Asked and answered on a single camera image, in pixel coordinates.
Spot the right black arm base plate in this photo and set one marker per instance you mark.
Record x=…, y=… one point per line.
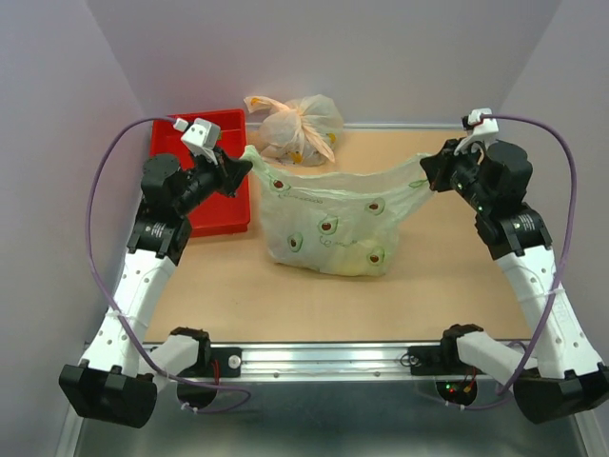
x=434, y=360

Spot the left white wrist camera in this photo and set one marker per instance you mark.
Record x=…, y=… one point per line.
x=200, y=138

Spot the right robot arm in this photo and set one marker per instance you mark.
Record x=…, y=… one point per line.
x=560, y=373

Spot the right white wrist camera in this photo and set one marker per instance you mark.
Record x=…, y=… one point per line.
x=481, y=127

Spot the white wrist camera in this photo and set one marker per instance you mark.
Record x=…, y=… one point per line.
x=481, y=127
x=200, y=138

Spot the tied orange plastic bag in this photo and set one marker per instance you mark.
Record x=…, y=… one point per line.
x=302, y=132

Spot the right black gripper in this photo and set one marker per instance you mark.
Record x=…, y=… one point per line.
x=439, y=167

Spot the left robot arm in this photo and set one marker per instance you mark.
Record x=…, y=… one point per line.
x=117, y=381

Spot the red plastic tray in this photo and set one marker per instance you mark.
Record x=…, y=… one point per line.
x=217, y=214

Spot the green avocado print plastic bag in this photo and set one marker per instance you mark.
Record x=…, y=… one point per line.
x=337, y=223

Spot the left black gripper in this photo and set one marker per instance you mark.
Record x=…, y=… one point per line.
x=229, y=172

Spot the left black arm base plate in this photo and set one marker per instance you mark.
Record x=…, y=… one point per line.
x=224, y=363

